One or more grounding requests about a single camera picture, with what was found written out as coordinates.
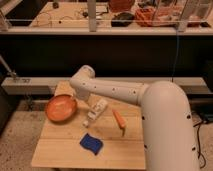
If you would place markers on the orange ceramic bowl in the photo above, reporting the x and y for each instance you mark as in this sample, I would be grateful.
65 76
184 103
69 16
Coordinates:
61 107

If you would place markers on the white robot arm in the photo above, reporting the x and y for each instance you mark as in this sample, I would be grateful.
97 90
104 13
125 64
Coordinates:
168 133

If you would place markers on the black bowl on shelf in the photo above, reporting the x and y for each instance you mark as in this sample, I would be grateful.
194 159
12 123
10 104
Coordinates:
123 19

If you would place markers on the white tube with cap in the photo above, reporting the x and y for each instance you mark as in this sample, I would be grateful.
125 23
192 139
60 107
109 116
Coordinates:
95 111

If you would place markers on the orange toy carrot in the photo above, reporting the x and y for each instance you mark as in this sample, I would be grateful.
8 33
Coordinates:
120 121

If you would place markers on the blue sponge cloth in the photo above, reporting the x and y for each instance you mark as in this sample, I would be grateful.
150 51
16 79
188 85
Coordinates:
91 143

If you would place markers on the orange crate on shelf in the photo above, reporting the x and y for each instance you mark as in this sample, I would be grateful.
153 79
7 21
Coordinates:
151 17

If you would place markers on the grey metal clamp stand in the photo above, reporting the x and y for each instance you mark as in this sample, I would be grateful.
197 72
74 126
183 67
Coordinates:
12 73

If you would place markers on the white metal rail beam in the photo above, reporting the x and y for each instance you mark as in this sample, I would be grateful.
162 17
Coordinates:
47 85

